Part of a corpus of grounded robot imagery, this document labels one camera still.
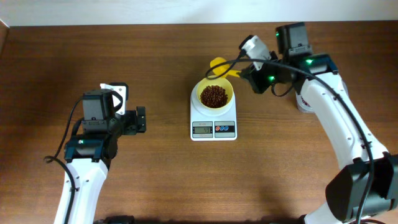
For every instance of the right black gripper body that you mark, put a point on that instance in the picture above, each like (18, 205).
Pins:
(250, 78)

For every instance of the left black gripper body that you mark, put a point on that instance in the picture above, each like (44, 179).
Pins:
(140, 118)

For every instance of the yellow plastic measuring scoop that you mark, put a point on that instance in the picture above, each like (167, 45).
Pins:
(225, 69)

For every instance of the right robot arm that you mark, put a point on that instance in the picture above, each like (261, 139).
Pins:
(366, 184)

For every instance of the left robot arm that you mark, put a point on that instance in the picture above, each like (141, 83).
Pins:
(92, 146)

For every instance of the pale yellow plastic bowl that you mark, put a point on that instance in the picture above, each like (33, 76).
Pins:
(223, 82)

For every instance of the white digital kitchen scale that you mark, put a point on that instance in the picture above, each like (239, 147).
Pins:
(212, 124)

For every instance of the red adzuki beans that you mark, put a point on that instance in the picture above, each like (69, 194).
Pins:
(214, 96)

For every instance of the clear plastic food container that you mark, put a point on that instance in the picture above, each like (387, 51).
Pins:
(301, 104)

